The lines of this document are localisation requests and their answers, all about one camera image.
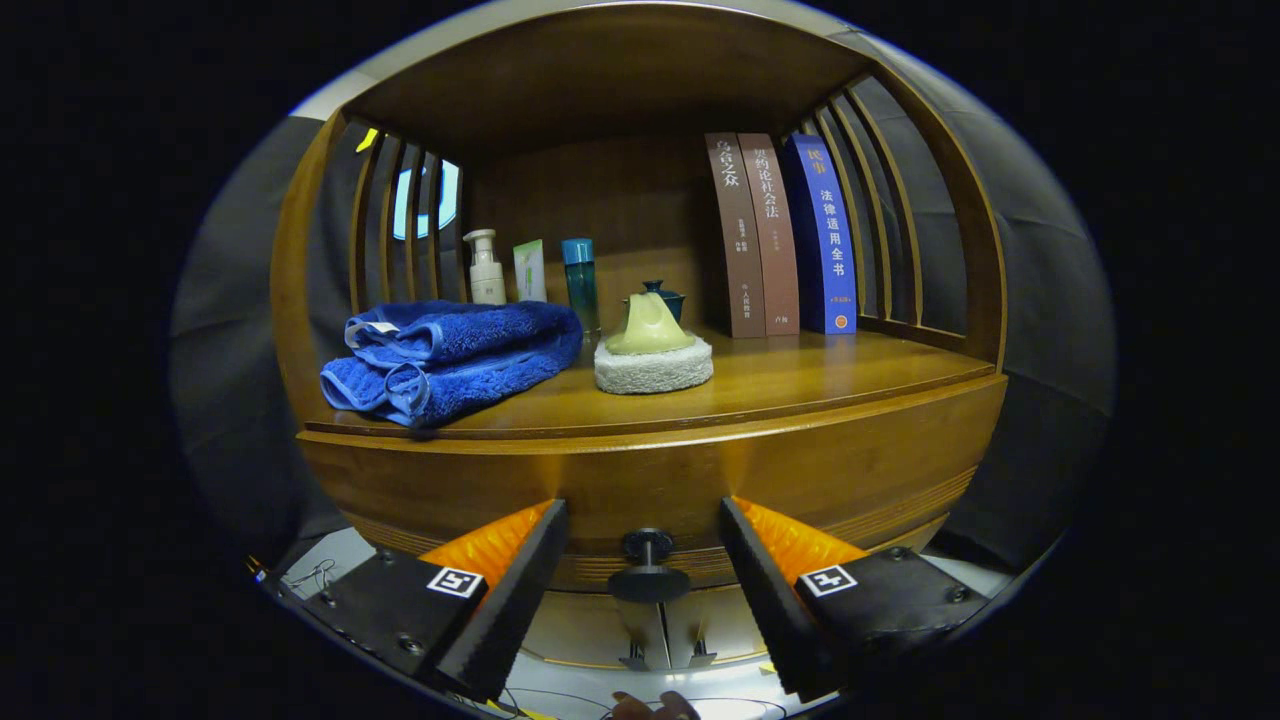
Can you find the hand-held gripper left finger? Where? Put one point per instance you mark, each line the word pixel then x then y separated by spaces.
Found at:
pixel 520 600

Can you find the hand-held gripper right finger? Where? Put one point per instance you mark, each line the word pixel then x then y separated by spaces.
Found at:
pixel 770 600

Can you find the brown wooden drawer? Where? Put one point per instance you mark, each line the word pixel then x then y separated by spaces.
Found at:
pixel 650 480

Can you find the wooden cabinet door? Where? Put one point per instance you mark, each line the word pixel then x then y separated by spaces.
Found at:
pixel 720 620
pixel 590 630

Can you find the wooden countertop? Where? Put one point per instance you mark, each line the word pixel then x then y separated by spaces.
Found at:
pixel 800 380

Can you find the brown wooden cabinet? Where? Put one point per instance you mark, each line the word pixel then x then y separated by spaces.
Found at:
pixel 600 90

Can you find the folded blue towel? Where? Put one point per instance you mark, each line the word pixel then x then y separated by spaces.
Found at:
pixel 460 350

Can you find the dark blue lidded teacup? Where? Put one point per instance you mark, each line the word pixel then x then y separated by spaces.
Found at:
pixel 668 298

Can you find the teal glass bottle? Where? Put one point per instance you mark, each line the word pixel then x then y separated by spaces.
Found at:
pixel 580 285

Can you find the white pump bottle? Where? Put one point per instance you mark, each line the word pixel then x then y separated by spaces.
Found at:
pixel 487 280

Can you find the white and green tube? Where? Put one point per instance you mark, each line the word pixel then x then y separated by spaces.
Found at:
pixel 530 272

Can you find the reddish brown book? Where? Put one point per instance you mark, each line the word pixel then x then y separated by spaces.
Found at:
pixel 775 240

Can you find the dark brown book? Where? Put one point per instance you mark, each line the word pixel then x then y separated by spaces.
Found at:
pixel 740 240

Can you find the blue book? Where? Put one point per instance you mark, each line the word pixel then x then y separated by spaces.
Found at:
pixel 830 240

